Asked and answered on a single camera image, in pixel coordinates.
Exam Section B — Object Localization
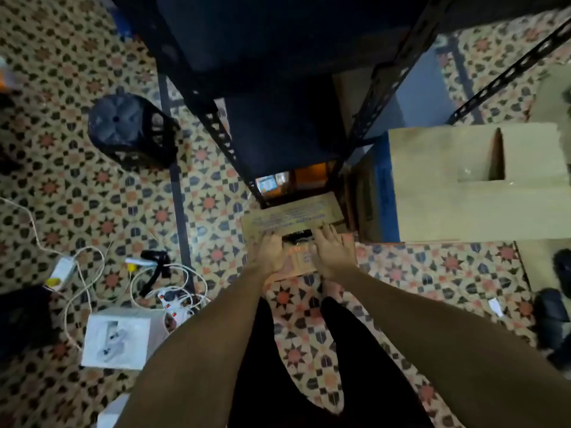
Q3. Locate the white power adapter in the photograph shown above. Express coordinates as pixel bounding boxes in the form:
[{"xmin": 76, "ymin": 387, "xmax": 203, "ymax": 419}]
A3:
[{"xmin": 45, "ymin": 256, "xmax": 78, "ymax": 291}]

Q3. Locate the person's left forearm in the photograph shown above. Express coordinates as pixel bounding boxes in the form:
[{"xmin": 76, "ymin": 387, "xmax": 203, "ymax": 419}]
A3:
[{"xmin": 116, "ymin": 263, "xmax": 274, "ymax": 428}]

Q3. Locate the black metal shelf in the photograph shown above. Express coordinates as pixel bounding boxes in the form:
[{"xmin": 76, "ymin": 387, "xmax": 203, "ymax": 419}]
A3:
[{"xmin": 107, "ymin": 0, "xmax": 571, "ymax": 207}]

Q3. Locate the person's left hand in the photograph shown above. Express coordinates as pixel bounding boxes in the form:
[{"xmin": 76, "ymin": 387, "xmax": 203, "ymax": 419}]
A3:
[{"xmin": 245, "ymin": 229, "xmax": 287, "ymax": 278}]

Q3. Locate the black plastic stool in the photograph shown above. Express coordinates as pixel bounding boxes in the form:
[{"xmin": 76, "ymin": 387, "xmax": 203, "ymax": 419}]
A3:
[{"xmin": 87, "ymin": 93, "xmax": 180, "ymax": 171}]

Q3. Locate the black handheld clamp tool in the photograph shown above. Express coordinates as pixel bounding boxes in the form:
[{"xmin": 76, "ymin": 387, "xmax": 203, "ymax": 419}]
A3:
[{"xmin": 137, "ymin": 249, "xmax": 173, "ymax": 300}]

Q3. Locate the person's right foot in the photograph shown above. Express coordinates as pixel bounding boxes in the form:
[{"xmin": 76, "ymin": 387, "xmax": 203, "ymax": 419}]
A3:
[{"xmin": 321, "ymin": 279, "xmax": 346, "ymax": 305}]

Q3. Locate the long white cable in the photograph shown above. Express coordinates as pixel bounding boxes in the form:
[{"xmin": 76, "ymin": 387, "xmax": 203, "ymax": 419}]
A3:
[{"xmin": 0, "ymin": 196, "xmax": 108, "ymax": 351}]

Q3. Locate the white power strip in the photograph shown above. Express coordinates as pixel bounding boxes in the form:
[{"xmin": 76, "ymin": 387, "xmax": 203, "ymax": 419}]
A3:
[{"xmin": 158, "ymin": 289, "xmax": 196, "ymax": 329}]

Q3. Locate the person's right hand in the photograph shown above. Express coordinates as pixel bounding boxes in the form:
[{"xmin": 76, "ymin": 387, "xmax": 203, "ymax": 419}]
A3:
[{"xmin": 310, "ymin": 224, "xmax": 359, "ymax": 282}]

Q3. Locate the white appliance carton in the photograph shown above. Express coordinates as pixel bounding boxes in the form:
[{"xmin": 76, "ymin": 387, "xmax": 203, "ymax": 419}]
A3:
[{"xmin": 80, "ymin": 306, "xmax": 169, "ymax": 372}]

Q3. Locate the brown cardboard box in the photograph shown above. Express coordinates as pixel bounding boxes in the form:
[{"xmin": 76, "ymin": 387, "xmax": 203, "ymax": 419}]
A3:
[{"xmin": 240, "ymin": 191, "xmax": 360, "ymax": 284}]

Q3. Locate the person's right forearm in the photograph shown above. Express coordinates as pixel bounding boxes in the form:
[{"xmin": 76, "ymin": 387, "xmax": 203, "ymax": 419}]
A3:
[{"xmin": 334, "ymin": 263, "xmax": 571, "ymax": 428}]

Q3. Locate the black shoe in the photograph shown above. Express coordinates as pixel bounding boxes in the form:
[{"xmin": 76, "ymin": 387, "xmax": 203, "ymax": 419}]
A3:
[
  {"xmin": 552, "ymin": 248, "xmax": 571, "ymax": 296},
  {"xmin": 532, "ymin": 288, "xmax": 571, "ymax": 350}
]

